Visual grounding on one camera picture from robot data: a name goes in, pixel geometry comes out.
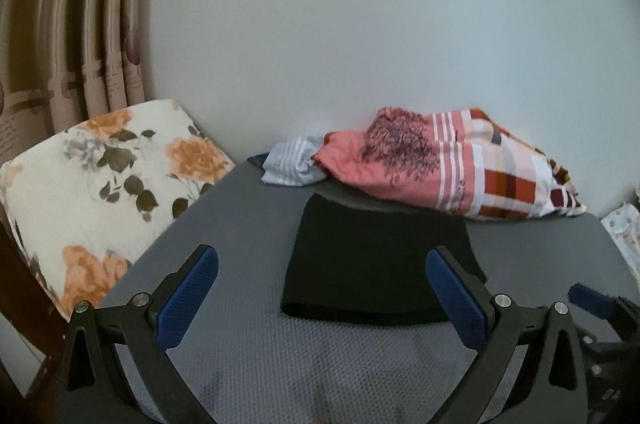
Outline black pants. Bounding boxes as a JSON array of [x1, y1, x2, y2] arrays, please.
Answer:
[[280, 194, 487, 326]]

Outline white dotted cloth pile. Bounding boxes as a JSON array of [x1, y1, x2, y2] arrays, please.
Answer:
[[601, 184, 640, 286]]

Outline brown wooden furniture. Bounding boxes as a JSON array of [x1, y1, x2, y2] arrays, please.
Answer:
[[1, 228, 66, 412]]

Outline floral white orange cushion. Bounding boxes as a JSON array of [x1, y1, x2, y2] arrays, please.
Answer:
[[1, 100, 234, 318]]

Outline pink patchwork pillow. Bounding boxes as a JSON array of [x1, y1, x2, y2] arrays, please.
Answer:
[[314, 108, 587, 220]]

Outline white blue striped cloth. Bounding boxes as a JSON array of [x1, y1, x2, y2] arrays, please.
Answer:
[[248, 135, 328, 187]]

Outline beige brown curtain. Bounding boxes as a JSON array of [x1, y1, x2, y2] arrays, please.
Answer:
[[1, 0, 146, 161]]

